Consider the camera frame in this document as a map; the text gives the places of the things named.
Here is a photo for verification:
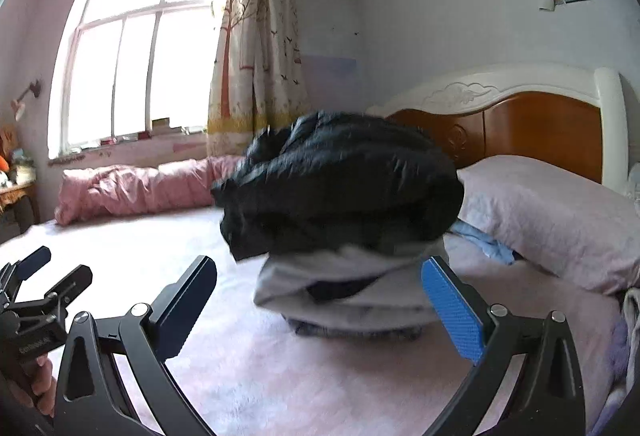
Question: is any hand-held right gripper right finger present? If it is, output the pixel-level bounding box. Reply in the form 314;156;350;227
420;255;586;436

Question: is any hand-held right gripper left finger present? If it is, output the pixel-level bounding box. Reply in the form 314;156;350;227
52;255;218;436

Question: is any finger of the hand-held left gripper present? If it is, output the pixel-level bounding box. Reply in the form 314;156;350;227
0;246;52;304
42;265;94;317

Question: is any black down jacket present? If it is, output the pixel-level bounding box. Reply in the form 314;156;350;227
210;110;466;262

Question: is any person's left hand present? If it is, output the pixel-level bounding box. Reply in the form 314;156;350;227
10;356;57;418

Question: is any light blue garment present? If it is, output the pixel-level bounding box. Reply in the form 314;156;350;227
447;220;518;266

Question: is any carved wooden desk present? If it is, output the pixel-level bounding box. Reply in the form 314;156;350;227
0;181;41;227

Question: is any stack of books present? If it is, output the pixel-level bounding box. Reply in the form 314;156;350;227
15;156;37;184

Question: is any blue-grey folded garment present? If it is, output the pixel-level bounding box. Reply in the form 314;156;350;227
285;311;433;342

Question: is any pink duvet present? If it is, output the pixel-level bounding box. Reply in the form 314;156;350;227
54;155;246;227

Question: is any white and navy folded garment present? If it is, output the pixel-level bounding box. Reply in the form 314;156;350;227
252;236;451;329

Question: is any pink pillow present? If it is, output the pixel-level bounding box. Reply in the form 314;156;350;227
452;155;640;297

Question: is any grey purple cloth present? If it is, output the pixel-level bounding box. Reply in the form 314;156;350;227
590;286;640;434

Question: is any white and wooden headboard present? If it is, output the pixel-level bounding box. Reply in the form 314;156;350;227
365;63;628;189

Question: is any white framed window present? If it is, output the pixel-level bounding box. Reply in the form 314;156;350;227
47;0;236;157

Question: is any tree print curtain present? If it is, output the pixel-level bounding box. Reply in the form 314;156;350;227
206;0;313;157

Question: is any wall lamp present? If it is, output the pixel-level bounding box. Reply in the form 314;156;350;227
11;78;43;122

